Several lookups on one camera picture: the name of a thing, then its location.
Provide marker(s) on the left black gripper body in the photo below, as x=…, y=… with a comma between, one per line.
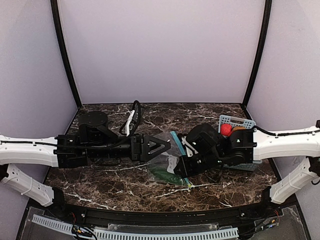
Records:
x=137, y=148

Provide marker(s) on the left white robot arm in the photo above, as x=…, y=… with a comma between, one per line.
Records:
x=93, y=141

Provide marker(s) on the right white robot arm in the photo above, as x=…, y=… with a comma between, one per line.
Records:
x=211, y=148

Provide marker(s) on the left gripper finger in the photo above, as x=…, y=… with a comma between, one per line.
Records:
x=149, y=154
x=148, y=140

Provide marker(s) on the black front rail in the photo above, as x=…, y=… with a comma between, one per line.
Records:
x=243, y=215

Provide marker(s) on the left black frame post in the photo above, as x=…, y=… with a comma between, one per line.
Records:
x=63, y=52

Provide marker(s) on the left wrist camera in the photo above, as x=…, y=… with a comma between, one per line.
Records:
x=129, y=127

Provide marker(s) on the black frame post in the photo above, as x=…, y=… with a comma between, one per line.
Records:
x=63, y=52
x=259, y=53

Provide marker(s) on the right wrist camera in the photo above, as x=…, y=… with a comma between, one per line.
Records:
x=188, y=148

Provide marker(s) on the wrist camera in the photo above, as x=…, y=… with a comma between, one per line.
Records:
x=129, y=127
x=188, y=148

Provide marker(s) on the clear zip top bag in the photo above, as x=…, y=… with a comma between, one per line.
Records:
x=168, y=159

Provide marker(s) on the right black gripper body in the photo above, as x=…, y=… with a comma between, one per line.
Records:
x=194, y=163

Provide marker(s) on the right black frame post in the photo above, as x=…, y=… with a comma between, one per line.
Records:
x=259, y=53

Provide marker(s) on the grey slotted cable duct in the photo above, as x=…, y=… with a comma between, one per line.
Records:
x=126, y=232

